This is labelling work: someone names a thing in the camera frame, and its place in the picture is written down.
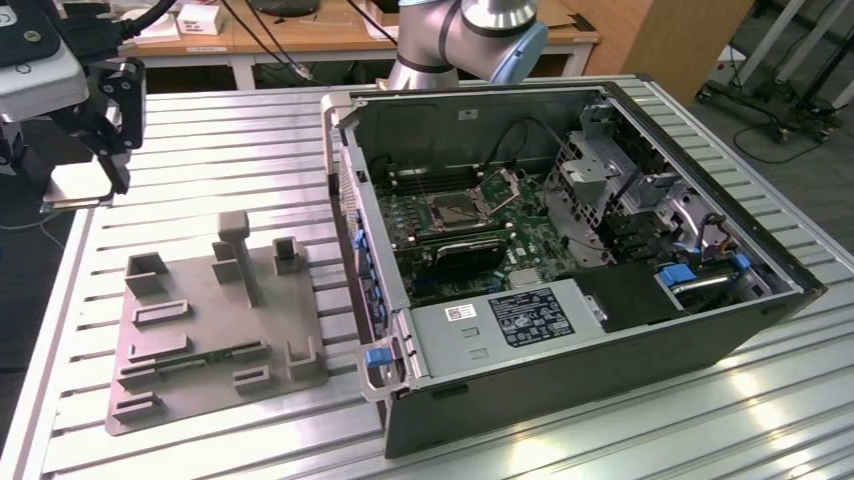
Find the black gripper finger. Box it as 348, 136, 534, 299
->
0, 119, 29, 177
69, 56, 147, 196

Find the silver CPU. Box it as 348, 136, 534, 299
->
40, 158, 116, 210

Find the CPU socket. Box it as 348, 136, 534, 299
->
424, 191, 499, 232

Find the white cardboard box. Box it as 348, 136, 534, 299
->
173, 4, 226, 36

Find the wooden desk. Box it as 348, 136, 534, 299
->
119, 0, 602, 91

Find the grey parts rack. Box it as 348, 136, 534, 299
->
104, 209, 330, 437

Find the thin metal locking lever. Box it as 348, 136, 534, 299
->
411, 167, 432, 206

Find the green RAM stick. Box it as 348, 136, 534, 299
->
153, 348, 236, 374

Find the metal socket cover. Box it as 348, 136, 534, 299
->
474, 167, 528, 217

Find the black expansion card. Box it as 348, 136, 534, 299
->
418, 238, 507, 274

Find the green motherboard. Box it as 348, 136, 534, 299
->
372, 164, 582, 309

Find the grey power supply unit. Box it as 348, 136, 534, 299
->
407, 278, 613, 379

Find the grey metal drive cage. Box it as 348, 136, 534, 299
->
546, 102, 675, 241

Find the brown wooden cabinet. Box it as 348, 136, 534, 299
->
579, 0, 759, 106

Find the black plastic shroud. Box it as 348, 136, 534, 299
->
574, 262, 682, 334

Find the black open PC case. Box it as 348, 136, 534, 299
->
318, 79, 829, 460

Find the hard disk in blue carrier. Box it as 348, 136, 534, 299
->
657, 254, 769, 314

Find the black wheeled cart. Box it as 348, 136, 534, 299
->
697, 0, 854, 146

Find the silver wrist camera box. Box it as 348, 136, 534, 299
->
0, 0, 92, 124

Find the thick black cable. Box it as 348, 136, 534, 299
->
56, 0, 180, 57

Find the black looped cable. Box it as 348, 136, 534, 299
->
488, 114, 570, 171

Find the coloured wire bundle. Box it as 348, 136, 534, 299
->
690, 212, 739, 259

